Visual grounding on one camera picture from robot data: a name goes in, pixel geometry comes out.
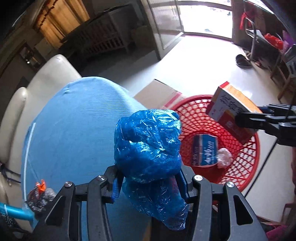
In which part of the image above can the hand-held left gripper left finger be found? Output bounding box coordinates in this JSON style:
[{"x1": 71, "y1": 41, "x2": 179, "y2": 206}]
[{"x1": 32, "y1": 165, "x2": 124, "y2": 241}]

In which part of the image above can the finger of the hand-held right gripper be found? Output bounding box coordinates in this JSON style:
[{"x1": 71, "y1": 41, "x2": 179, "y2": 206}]
[
  {"x1": 235, "y1": 112, "x2": 281, "y2": 133},
  {"x1": 256, "y1": 104, "x2": 296, "y2": 117}
]

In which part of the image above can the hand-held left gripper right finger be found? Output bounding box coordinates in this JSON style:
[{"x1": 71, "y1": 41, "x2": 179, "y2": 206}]
[{"x1": 174, "y1": 165, "x2": 269, "y2": 241}]

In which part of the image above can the orange and white carton box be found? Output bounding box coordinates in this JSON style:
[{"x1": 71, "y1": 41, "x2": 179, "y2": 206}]
[{"x1": 205, "y1": 81, "x2": 263, "y2": 145}]

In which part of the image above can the blue plastic bag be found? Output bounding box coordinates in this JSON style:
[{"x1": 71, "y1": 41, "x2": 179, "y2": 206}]
[{"x1": 114, "y1": 109, "x2": 189, "y2": 232}]

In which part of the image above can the red plastic mesh basket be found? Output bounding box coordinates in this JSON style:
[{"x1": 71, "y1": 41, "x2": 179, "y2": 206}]
[{"x1": 171, "y1": 94, "x2": 260, "y2": 212}]

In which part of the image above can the wooden chair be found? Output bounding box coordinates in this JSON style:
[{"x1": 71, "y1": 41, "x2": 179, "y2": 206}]
[{"x1": 270, "y1": 58, "x2": 296, "y2": 100}]

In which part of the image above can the blue tissue pack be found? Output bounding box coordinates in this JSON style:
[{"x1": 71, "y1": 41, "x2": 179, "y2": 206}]
[{"x1": 191, "y1": 134, "x2": 219, "y2": 167}]

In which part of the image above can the crumpled clear plastic wrap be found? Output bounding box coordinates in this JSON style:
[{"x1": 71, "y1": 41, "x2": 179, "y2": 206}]
[{"x1": 216, "y1": 148, "x2": 233, "y2": 168}]

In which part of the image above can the black shoe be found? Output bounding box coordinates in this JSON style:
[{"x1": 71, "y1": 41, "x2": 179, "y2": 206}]
[{"x1": 235, "y1": 54, "x2": 252, "y2": 69}]

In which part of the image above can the blue cloth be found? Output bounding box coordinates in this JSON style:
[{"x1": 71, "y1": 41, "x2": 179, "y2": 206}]
[{"x1": 21, "y1": 76, "x2": 153, "y2": 241}]

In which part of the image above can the red plastic bag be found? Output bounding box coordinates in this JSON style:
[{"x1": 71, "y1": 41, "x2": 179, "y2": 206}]
[{"x1": 264, "y1": 33, "x2": 284, "y2": 49}]

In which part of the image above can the crumpled wrapper with red part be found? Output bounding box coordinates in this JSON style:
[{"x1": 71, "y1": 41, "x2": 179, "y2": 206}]
[{"x1": 25, "y1": 179, "x2": 57, "y2": 214}]

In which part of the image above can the thin white stick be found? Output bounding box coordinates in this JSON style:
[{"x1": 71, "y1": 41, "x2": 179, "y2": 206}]
[{"x1": 23, "y1": 122, "x2": 37, "y2": 202}]

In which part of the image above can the brown cardboard box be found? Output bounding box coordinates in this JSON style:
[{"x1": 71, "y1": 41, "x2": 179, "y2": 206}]
[{"x1": 134, "y1": 79, "x2": 186, "y2": 110}]

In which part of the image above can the red hanging cloth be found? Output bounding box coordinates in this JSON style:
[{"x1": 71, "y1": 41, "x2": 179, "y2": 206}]
[{"x1": 239, "y1": 11, "x2": 252, "y2": 30}]

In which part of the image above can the blue tube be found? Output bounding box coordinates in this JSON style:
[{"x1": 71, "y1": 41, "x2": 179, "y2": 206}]
[{"x1": 0, "y1": 202, "x2": 35, "y2": 220}]

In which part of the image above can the glass door panel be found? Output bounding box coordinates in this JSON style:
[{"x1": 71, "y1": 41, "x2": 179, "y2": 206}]
[{"x1": 140, "y1": 0, "x2": 185, "y2": 61}]

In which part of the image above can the cream leather sofa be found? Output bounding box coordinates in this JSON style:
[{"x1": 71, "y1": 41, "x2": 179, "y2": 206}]
[{"x1": 0, "y1": 54, "x2": 82, "y2": 230}]

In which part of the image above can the dark wooden cabinet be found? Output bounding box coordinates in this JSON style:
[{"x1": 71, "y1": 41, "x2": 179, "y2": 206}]
[{"x1": 0, "y1": 38, "x2": 50, "y2": 77}]

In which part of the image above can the yellow curtain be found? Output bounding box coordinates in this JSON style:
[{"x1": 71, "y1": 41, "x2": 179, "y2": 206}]
[{"x1": 32, "y1": 0, "x2": 90, "y2": 42}]

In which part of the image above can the metal frame rack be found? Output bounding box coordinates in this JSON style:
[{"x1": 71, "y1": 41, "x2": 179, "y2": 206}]
[{"x1": 243, "y1": 16, "x2": 296, "y2": 79}]

